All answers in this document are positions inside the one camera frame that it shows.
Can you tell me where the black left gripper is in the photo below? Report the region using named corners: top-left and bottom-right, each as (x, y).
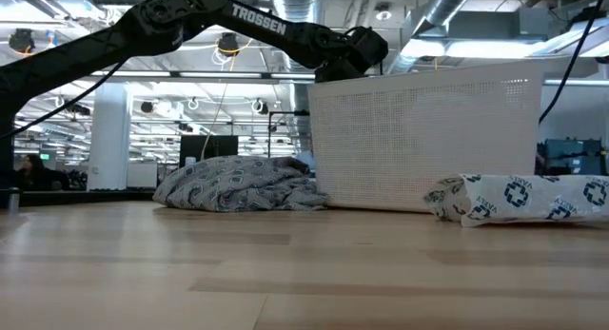
top-left (314, 25), bottom-right (390, 84)

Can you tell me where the white blue-patterned cloth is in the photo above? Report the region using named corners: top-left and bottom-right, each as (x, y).
top-left (423, 173), bottom-right (609, 228)

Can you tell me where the white perforated plastic basket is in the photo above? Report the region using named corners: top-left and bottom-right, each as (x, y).
top-left (307, 60), bottom-right (545, 214)

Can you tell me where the long ceiling light strip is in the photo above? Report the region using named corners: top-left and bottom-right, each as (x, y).
top-left (88, 70), bottom-right (319, 81)

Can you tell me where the grey patterned cloth gown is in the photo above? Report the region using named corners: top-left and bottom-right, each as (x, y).
top-left (151, 154), bottom-right (330, 213)

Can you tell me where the black monitor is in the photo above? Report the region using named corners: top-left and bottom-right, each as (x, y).
top-left (178, 134), bottom-right (240, 169)

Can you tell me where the teal equipment rack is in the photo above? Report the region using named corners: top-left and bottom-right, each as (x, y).
top-left (535, 137), bottom-right (609, 177)

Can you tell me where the white building pillar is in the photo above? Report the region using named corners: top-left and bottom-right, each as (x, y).
top-left (86, 82), bottom-right (133, 192)

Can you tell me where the small grey bottle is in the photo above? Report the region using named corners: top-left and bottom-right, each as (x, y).
top-left (6, 186), bottom-right (22, 214)

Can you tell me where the slanted silver ceiling duct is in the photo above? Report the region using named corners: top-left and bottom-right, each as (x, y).
top-left (387, 0), bottom-right (480, 77)

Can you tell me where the black metal frame stand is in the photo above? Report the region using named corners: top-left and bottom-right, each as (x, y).
top-left (266, 109), bottom-right (311, 158)

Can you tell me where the black ceiling device yellow cable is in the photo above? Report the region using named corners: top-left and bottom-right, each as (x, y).
top-left (217, 31), bottom-right (241, 58)

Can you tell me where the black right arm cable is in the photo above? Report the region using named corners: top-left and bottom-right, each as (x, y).
top-left (538, 0), bottom-right (601, 126)

